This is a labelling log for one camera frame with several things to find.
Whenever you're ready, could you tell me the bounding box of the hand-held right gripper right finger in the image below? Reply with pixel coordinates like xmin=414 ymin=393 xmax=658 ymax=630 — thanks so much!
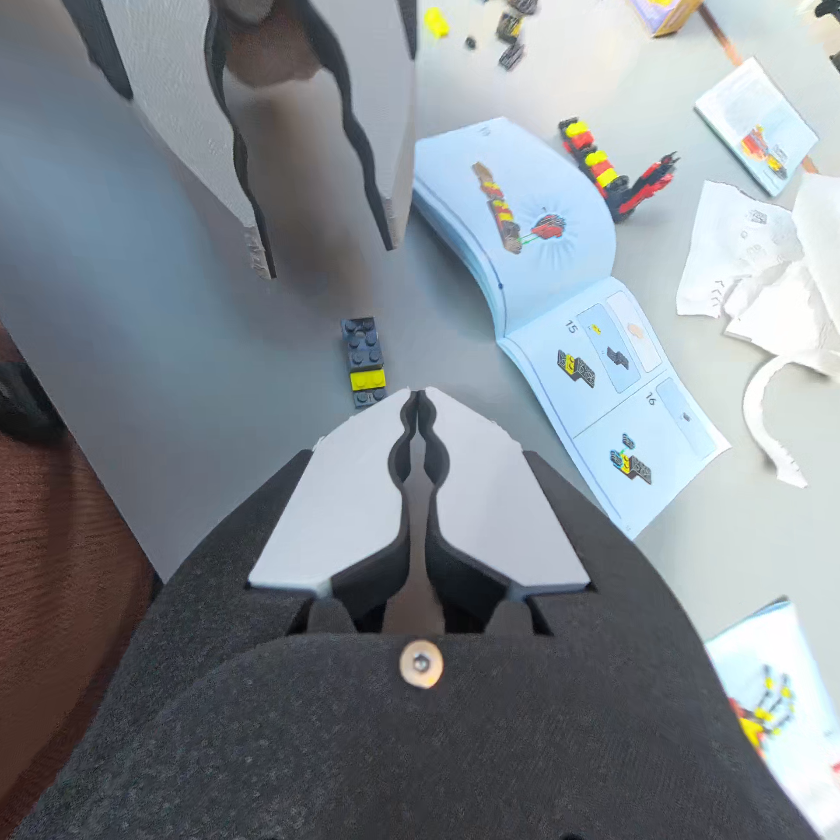
xmin=419 ymin=386 xmax=593 ymax=621

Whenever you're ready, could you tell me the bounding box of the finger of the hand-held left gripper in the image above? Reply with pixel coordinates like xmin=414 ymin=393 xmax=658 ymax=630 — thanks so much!
xmin=62 ymin=0 xmax=278 ymax=281
xmin=295 ymin=0 xmax=420 ymax=252

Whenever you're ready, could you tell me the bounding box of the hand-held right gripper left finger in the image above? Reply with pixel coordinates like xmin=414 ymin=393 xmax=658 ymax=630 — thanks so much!
xmin=247 ymin=389 xmax=419 ymax=621

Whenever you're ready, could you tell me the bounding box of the small black brick piece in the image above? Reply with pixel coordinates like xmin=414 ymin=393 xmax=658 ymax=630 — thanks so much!
xmin=340 ymin=317 xmax=389 ymax=410

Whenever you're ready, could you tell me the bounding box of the red yellow black brick model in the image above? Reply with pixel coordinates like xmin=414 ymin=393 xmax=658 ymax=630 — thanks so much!
xmin=558 ymin=117 xmax=681 ymax=225

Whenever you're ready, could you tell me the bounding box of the open blue instruction booklet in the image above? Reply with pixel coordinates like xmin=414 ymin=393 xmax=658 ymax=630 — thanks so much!
xmin=412 ymin=117 xmax=733 ymax=540

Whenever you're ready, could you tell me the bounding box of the purple and yellow toy box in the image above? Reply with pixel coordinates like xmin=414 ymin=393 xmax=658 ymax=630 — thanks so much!
xmin=629 ymin=0 xmax=705 ymax=38

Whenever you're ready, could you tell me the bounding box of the scorpion cover instruction booklet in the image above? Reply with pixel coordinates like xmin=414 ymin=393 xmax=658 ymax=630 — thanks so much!
xmin=704 ymin=598 xmax=840 ymax=837

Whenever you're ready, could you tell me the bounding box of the torn printed white paper bag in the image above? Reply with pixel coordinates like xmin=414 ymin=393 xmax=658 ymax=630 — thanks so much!
xmin=676 ymin=180 xmax=807 ymax=320

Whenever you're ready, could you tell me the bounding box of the crumpled white paper bag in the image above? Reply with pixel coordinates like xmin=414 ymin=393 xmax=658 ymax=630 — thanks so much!
xmin=722 ymin=172 xmax=840 ymax=490

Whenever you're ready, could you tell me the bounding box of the small closed instruction booklet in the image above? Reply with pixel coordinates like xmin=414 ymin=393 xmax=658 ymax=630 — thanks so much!
xmin=694 ymin=58 xmax=821 ymax=198

